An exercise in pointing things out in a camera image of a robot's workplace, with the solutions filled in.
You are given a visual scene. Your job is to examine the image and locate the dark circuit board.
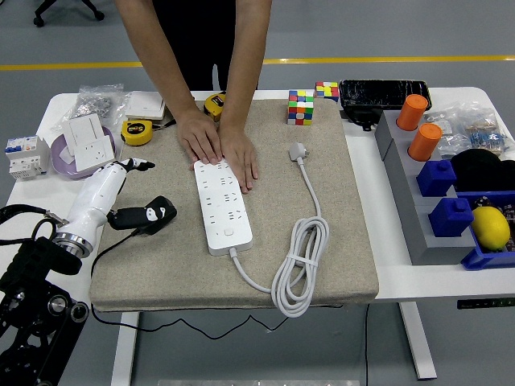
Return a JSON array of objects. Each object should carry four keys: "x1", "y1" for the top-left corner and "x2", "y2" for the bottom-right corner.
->
[{"x1": 472, "y1": 195, "x2": 515, "y2": 254}]

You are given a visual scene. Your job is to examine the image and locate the black plug adapter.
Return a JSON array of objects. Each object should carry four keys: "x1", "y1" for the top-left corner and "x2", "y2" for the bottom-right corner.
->
[{"x1": 136, "y1": 195, "x2": 179, "y2": 236}]

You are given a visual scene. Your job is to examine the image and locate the clear bag of metal screws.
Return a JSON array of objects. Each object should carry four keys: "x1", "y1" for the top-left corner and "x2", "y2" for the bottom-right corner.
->
[{"x1": 50, "y1": 83, "x2": 134, "y2": 132}]

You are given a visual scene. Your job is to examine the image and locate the large colourful puzzle cube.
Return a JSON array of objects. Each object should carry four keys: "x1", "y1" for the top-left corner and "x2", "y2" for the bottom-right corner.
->
[{"x1": 286, "y1": 88, "x2": 315, "y2": 126}]

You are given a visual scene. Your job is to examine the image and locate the purple bowl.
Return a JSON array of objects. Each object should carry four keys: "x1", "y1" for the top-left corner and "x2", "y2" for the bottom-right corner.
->
[{"x1": 50, "y1": 125, "x2": 122, "y2": 181}]

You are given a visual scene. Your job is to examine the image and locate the yellow tape measure red label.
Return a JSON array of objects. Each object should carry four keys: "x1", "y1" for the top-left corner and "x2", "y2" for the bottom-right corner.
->
[{"x1": 203, "y1": 91, "x2": 227, "y2": 123}]

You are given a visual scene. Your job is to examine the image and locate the clear bag of small parts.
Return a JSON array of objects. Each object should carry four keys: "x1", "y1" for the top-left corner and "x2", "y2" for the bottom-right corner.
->
[{"x1": 426, "y1": 100, "x2": 500, "y2": 160}]

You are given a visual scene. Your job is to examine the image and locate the grey-brown mat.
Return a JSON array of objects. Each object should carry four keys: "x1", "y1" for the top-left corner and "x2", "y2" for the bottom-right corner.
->
[{"x1": 88, "y1": 98, "x2": 380, "y2": 313}]

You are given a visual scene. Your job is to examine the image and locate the clear bag of blue resistors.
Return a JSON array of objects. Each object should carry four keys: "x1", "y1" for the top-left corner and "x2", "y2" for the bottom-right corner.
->
[{"x1": 462, "y1": 118, "x2": 515, "y2": 158}]

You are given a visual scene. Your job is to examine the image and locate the white socket panel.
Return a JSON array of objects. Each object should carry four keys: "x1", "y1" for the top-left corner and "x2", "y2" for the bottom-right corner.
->
[{"x1": 73, "y1": 136, "x2": 117, "y2": 174}]

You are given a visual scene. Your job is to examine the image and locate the white circuit breaker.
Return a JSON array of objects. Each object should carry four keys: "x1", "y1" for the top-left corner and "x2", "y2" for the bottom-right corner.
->
[{"x1": 4, "y1": 135, "x2": 52, "y2": 181}]

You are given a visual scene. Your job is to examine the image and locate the white wall switch box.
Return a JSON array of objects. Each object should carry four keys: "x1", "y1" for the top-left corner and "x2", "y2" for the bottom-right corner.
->
[{"x1": 123, "y1": 91, "x2": 168, "y2": 121}]

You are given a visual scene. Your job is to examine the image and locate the blue plastic bin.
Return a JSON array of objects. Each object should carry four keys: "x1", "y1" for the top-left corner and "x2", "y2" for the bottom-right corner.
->
[{"x1": 456, "y1": 191, "x2": 515, "y2": 271}]

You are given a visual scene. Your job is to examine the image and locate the grey block holder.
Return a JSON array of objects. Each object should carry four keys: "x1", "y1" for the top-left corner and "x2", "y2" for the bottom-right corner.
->
[{"x1": 374, "y1": 110, "x2": 478, "y2": 266}]

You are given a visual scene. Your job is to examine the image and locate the blue block with knob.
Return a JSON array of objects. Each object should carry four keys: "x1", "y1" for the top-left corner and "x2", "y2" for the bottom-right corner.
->
[
  {"x1": 427, "y1": 196, "x2": 475, "y2": 240},
  {"x1": 416, "y1": 159, "x2": 458, "y2": 198}
]

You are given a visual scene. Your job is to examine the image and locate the person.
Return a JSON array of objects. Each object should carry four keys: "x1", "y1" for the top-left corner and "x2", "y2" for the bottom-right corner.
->
[{"x1": 151, "y1": 0, "x2": 261, "y2": 92}]

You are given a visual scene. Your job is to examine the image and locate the white power strip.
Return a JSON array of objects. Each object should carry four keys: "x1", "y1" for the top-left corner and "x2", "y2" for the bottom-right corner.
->
[{"x1": 192, "y1": 158, "x2": 253, "y2": 256}]

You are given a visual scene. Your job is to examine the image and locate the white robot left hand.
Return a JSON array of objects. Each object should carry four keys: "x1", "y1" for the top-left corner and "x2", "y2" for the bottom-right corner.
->
[{"x1": 58, "y1": 158, "x2": 168, "y2": 243}]

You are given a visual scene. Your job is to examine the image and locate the black device with strap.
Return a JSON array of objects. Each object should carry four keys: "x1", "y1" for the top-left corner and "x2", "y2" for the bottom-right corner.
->
[{"x1": 341, "y1": 105, "x2": 385, "y2": 133}]

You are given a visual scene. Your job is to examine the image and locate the yellow lemon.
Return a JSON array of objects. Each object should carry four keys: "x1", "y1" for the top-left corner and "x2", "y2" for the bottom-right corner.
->
[{"x1": 470, "y1": 205, "x2": 511, "y2": 251}]

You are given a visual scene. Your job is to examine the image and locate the person's left hand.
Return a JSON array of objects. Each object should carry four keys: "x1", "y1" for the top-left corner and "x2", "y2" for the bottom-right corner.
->
[{"x1": 216, "y1": 122, "x2": 260, "y2": 195}]

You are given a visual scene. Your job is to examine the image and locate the person's right hand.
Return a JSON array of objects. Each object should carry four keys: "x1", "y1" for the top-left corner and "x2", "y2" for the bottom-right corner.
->
[{"x1": 175, "y1": 108, "x2": 225, "y2": 166}]

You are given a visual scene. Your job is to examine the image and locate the white switch panel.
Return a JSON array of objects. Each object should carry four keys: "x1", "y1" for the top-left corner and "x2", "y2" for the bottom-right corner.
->
[{"x1": 60, "y1": 113, "x2": 106, "y2": 158}]

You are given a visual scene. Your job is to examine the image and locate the orange cylinder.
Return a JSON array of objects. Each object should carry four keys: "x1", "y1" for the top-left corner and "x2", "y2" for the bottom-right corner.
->
[
  {"x1": 396, "y1": 93, "x2": 429, "y2": 132},
  {"x1": 407, "y1": 122, "x2": 443, "y2": 162}
]

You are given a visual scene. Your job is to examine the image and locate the thin black plug cord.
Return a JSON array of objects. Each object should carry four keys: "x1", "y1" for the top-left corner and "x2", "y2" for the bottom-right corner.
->
[{"x1": 90, "y1": 228, "x2": 290, "y2": 339}]

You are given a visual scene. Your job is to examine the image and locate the small colourful puzzle cube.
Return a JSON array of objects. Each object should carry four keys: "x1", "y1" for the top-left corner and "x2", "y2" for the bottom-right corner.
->
[{"x1": 314, "y1": 81, "x2": 340, "y2": 104}]

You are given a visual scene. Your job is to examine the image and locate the black table control panel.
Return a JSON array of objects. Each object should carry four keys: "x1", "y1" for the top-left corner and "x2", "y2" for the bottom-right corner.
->
[{"x1": 456, "y1": 298, "x2": 515, "y2": 310}]

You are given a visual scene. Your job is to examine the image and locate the yellow tape measure black strap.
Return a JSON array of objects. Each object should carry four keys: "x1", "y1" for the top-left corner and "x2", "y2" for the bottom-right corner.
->
[{"x1": 120, "y1": 117, "x2": 178, "y2": 147}]

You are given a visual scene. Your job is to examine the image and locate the white power strip cord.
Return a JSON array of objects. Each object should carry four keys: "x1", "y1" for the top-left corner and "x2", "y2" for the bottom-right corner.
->
[{"x1": 229, "y1": 142, "x2": 331, "y2": 319}]

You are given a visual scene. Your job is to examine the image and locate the black wrapped tray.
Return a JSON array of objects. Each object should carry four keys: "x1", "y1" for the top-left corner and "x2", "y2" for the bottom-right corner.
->
[{"x1": 338, "y1": 79, "x2": 433, "y2": 112}]

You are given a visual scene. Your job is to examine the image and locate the black office chair base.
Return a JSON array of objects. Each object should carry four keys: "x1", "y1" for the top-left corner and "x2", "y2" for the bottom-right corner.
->
[{"x1": 33, "y1": 0, "x2": 106, "y2": 28}]

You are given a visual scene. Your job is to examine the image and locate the black hanging cable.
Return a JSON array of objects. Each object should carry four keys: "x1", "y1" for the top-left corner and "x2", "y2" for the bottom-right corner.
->
[{"x1": 364, "y1": 303, "x2": 371, "y2": 386}]

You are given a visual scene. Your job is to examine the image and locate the black cloth cap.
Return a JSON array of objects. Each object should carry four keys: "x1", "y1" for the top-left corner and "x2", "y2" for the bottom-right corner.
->
[{"x1": 449, "y1": 148, "x2": 515, "y2": 193}]

